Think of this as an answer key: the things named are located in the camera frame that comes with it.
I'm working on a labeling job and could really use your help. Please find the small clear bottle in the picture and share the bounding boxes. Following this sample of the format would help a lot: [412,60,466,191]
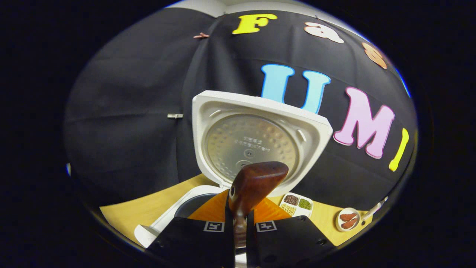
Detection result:
[360,196,389,222]

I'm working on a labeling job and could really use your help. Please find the white round plate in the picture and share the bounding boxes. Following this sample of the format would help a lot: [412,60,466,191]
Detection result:
[335,207,361,232]

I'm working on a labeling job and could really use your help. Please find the brown wooden spoon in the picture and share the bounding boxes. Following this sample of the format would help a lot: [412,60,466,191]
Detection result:
[228,161,289,249]

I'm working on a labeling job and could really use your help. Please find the black backdrop cloth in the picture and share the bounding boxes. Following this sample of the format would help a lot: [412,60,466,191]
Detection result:
[63,7,419,211]

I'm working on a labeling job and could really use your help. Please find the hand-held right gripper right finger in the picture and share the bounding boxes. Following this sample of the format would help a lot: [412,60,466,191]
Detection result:
[246,197,337,268]

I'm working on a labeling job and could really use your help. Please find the white rice cooker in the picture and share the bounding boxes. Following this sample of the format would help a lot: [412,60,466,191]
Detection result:
[134,90,334,249]

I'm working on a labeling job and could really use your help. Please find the white divided bean tray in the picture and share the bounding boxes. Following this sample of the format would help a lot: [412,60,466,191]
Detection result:
[279,192,314,218]

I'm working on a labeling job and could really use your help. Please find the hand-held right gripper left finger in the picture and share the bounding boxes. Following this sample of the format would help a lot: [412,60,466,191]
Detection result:
[145,189,236,268]

